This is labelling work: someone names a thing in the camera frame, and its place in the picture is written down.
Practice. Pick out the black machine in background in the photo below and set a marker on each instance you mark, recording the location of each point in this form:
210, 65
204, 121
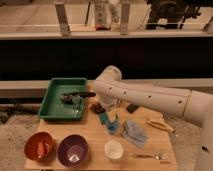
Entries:
176, 12

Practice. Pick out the white cup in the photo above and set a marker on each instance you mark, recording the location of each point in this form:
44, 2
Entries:
113, 150

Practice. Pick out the red bowl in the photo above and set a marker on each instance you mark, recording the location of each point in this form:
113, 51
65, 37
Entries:
31, 145

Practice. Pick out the blue plastic cup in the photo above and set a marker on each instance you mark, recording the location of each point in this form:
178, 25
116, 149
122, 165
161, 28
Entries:
112, 127

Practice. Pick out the purple bowl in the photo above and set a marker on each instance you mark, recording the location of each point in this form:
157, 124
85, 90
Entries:
73, 151

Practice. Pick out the bunch of dark grapes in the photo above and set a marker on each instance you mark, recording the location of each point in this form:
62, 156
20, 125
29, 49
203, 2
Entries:
97, 108

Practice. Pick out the white red carton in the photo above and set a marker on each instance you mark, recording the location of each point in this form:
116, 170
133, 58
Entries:
100, 15

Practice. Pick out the black handled ladle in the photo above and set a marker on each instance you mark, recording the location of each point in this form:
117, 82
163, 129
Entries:
75, 97

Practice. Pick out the silver fork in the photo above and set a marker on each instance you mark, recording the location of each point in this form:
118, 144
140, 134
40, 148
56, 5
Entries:
154, 156

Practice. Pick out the blue grey cloth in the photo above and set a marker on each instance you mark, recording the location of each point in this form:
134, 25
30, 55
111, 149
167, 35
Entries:
133, 133

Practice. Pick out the teal green sponge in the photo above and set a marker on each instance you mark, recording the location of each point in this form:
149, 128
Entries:
103, 117

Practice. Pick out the banana peel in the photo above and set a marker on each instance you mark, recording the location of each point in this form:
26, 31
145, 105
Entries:
160, 125

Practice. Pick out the black rectangular block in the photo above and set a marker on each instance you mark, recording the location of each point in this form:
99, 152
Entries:
131, 108

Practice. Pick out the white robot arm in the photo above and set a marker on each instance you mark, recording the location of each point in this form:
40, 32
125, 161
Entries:
193, 106

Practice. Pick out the orange carrot piece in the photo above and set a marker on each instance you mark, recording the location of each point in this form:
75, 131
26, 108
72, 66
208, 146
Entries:
41, 150

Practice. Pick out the green plastic tray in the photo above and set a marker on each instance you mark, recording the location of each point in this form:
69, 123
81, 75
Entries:
59, 104

